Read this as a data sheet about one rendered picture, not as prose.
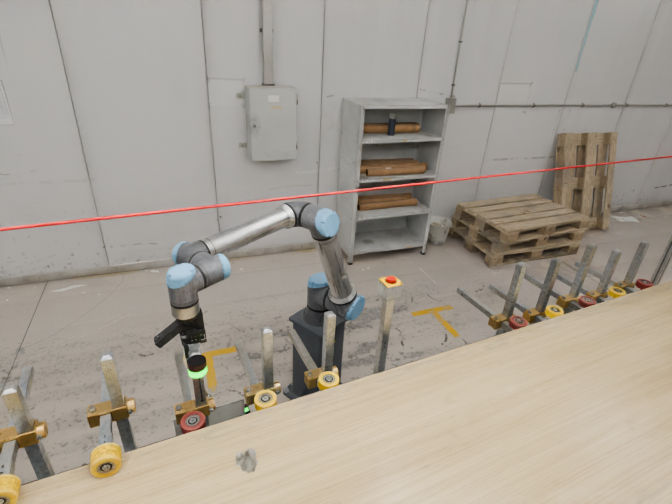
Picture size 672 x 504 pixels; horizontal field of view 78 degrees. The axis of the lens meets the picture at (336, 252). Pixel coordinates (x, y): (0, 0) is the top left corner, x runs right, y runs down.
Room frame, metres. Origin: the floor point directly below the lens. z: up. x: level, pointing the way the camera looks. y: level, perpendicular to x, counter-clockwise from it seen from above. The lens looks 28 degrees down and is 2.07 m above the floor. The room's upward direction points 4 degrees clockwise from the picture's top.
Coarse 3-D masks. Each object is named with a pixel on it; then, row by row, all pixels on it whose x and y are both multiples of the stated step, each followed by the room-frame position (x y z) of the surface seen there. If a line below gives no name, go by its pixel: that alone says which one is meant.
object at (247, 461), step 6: (246, 450) 0.87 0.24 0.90; (252, 450) 0.87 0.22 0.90; (240, 456) 0.84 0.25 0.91; (246, 456) 0.84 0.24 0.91; (252, 456) 0.84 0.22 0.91; (240, 462) 0.82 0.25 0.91; (246, 462) 0.81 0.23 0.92; (252, 462) 0.82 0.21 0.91; (246, 468) 0.80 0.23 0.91; (252, 468) 0.80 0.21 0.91
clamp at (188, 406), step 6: (186, 402) 1.07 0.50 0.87; (192, 402) 1.07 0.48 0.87; (210, 402) 1.08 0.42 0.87; (174, 408) 1.04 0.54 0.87; (186, 408) 1.04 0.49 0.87; (192, 408) 1.04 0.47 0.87; (198, 408) 1.05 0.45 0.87; (204, 408) 1.05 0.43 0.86; (210, 408) 1.06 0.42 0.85; (180, 414) 1.02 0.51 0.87; (204, 414) 1.05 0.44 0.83; (180, 420) 1.02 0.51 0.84
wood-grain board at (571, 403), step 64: (576, 320) 1.68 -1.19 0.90; (640, 320) 1.72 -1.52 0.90; (384, 384) 1.18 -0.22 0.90; (448, 384) 1.20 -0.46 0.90; (512, 384) 1.23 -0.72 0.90; (576, 384) 1.25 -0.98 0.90; (640, 384) 1.27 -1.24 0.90; (192, 448) 0.86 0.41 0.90; (256, 448) 0.88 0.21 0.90; (320, 448) 0.89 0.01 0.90; (384, 448) 0.91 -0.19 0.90; (448, 448) 0.92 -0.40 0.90; (512, 448) 0.93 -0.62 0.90; (576, 448) 0.95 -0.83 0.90; (640, 448) 0.97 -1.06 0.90
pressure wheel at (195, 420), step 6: (186, 414) 0.98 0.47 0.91; (192, 414) 0.99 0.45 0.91; (198, 414) 0.99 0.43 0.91; (186, 420) 0.96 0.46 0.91; (192, 420) 0.96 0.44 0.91; (198, 420) 0.97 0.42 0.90; (204, 420) 0.97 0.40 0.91; (186, 426) 0.94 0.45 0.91; (192, 426) 0.94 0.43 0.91; (198, 426) 0.94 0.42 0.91; (204, 426) 0.96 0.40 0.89; (186, 432) 0.92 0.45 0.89
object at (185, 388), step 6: (180, 354) 1.32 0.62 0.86; (180, 360) 1.29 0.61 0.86; (180, 366) 1.25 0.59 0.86; (180, 372) 1.22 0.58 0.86; (180, 378) 1.19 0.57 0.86; (186, 378) 1.19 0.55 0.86; (180, 384) 1.16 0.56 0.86; (186, 384) 1.16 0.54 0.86; (186, 390) 1.13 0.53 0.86; (186, 396) 1.10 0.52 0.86
